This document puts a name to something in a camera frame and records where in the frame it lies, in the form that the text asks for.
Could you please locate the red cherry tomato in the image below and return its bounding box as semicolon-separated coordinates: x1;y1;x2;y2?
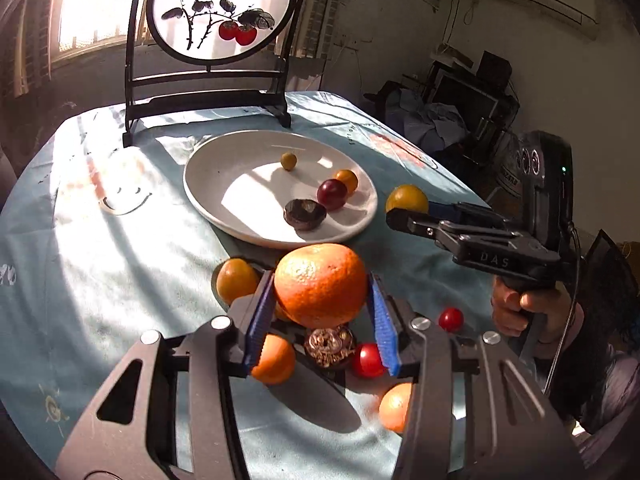
351;343;387;379
438;307;465;333

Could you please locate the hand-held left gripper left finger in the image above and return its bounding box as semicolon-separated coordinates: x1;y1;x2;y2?
55;270;277;480

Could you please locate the checkered curtain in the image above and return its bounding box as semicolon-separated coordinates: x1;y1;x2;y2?
0;0;57;96
287;0;346;61

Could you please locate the bright window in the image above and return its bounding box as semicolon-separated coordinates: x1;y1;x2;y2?
50;0;151;63

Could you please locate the person's right hand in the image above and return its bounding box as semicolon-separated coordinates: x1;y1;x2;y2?
491;275;585;346

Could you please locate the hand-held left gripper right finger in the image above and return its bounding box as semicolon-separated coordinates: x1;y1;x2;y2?
367;272;586;480

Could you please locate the pile of clothes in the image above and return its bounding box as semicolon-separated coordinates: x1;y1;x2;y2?
365;80;472;152

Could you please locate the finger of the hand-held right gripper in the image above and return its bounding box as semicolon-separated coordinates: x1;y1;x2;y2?
427;201;521;241
386;208;468;256

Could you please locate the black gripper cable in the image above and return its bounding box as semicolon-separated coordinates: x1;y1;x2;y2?
544;222;583;396

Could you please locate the white plate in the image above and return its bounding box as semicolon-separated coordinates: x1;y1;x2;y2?
182;130;379;250

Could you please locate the orange mandarin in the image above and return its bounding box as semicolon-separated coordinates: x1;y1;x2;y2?
250;333;297;386
274;243;369;330
378;382;413;434

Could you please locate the dark monitor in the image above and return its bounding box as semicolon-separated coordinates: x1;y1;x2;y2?
430;67;501;131

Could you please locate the person's right forearm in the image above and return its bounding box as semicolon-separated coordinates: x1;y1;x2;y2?
537;335;640;436

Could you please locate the yellow round fruit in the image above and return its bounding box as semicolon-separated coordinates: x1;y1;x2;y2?
216;258;261;306
385;184;430;214

